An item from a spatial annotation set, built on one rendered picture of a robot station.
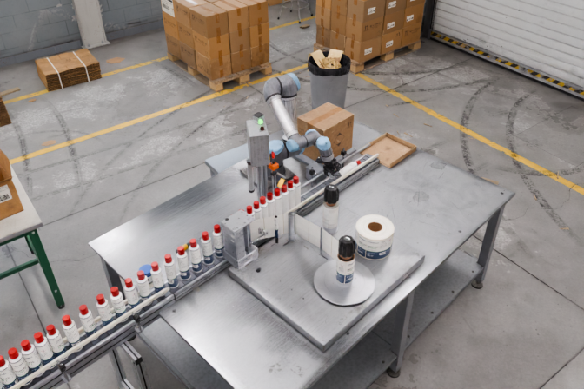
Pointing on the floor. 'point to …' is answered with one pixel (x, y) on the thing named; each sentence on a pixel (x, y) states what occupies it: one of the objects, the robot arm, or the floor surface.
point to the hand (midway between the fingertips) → (331, 176)
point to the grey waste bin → (328, 89)
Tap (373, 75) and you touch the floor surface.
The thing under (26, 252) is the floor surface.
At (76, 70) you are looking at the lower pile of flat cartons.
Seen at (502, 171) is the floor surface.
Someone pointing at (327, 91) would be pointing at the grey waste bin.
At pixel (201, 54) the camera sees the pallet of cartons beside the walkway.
